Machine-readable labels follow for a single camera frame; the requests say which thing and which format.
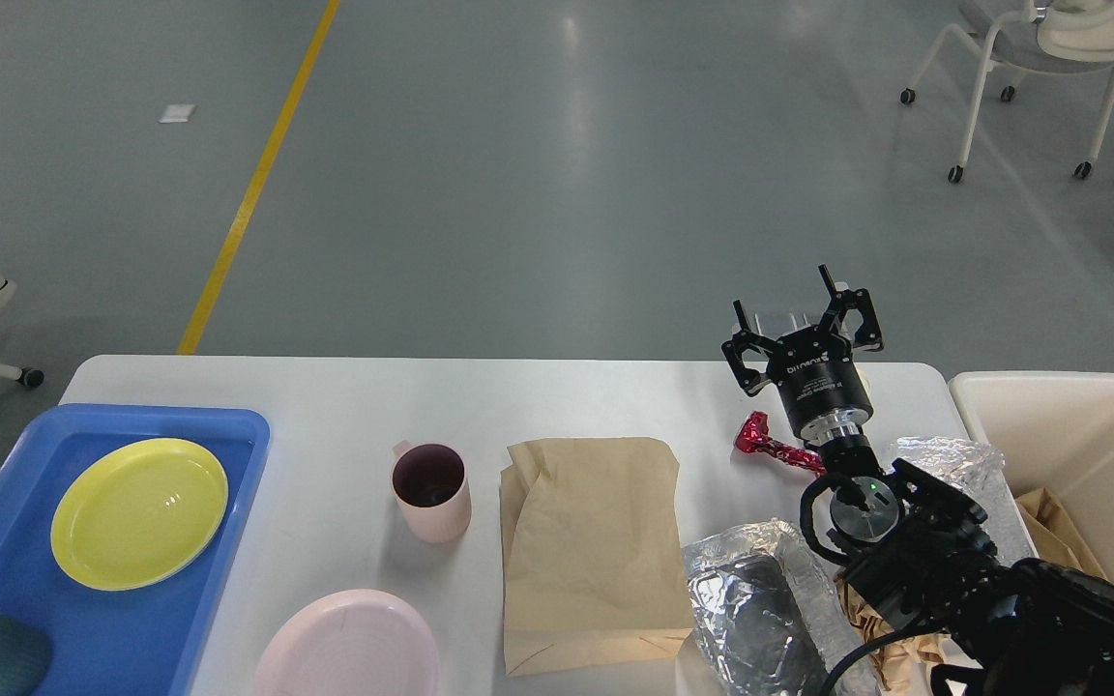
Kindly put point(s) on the crumpled brown paper ball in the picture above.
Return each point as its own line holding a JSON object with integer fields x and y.
{"x": 903, "y": 668}

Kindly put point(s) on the pink plate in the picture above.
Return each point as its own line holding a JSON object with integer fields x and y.
{"x": 355, "y": 642}

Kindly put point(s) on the red foil wrapper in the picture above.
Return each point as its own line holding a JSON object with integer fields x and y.
{"x": 754, "y": 437}

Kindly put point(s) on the floor socket plates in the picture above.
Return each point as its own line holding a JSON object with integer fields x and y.
{"x": 776, "y": 324}

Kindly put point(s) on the crumpled foil sheet right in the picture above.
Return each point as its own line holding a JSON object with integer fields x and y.
{"x": 975, "y": 469}

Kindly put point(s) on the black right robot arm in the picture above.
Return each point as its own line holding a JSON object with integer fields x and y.
{"x": 913, "y": 546}

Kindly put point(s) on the white floor label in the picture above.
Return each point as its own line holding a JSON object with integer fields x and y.
{"x": 177, "y": 114}

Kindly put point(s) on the brown paper in bin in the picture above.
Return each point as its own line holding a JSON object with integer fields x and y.
{"x": 1054, "y": 534}

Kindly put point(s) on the white chair on wheels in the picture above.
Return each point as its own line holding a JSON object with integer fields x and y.
{"x": 1059, "y": 38}

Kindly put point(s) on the yellow plate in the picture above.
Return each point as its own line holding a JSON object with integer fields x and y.
{"x": 139, "y": 514}

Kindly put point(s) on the brown paper bag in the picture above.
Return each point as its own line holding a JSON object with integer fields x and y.
{"x": 592, "y": 566}

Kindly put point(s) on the beige waste bin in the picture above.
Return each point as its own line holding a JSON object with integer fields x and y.
{"x": 1056, "y": 431}

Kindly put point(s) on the pink mug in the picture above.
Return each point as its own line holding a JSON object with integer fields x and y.
{"x": 432, "y": 491}

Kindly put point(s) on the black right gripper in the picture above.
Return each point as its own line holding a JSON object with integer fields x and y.
{"x": 816, "y": 378}

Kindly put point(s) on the blue plastic tray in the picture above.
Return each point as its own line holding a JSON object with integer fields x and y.
{"x": 136, "y": 642}

